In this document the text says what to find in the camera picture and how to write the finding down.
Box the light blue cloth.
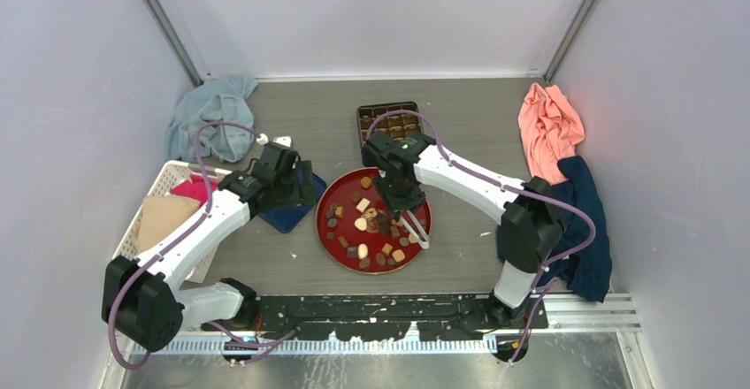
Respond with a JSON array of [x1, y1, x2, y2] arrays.
[[165, 74, 258, 163]]

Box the blue box lid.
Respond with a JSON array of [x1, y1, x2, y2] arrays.
[[259, 173, 327, 233]]

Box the magenta cloth in basket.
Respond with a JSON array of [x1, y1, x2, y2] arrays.
[[169, 175, 218, 206]]

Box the dark navy cloth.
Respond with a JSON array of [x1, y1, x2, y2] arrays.
[[496, 156, 612, 306]]

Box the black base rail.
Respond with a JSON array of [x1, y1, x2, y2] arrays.
[[222, 294, 548, 342]]

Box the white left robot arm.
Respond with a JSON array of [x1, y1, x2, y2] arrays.
[[102, 136, 316, 352]]

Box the caramel cube chocolate bottom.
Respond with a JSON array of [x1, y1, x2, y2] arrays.
[[392, 249, 405, 263]]

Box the white perforated basket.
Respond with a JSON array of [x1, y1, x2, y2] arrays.
[[114, 161, 206, 259]]

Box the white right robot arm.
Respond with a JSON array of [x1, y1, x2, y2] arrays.
[[362, 133, 566, 328]]

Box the blue chocolate box with dividers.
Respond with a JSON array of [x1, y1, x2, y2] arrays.
[[356, 101, 424, 149]]

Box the metal tongs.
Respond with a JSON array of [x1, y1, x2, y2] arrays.
[[399, 210, 430, 249]]

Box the red round tray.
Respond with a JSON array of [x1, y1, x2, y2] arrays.
[[315, 167, 423, 275]]

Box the tan cloth in basket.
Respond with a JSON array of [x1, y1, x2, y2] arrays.
[[134, 194, 201, 254]]

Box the pink cloth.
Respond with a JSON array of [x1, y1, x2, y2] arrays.
[[517, 83, 585, 185]]

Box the white rectangular chocolate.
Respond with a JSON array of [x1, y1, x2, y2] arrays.
[[356, 198, 371, 213]]

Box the white oval chocolate bottom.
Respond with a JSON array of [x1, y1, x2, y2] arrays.
[[356, 243, 369, 260]]

